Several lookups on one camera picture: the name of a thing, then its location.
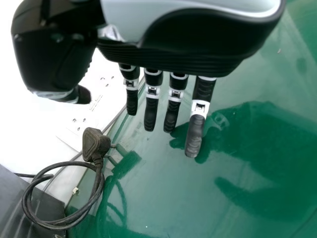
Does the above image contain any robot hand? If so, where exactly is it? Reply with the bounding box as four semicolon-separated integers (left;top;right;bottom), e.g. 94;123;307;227
10;0;287;159

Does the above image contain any black plug with black cable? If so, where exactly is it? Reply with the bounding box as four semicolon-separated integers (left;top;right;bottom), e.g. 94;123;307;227
21;126;122;227

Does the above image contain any white socket strip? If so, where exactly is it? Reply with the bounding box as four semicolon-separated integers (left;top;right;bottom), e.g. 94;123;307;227
54;56;147;153

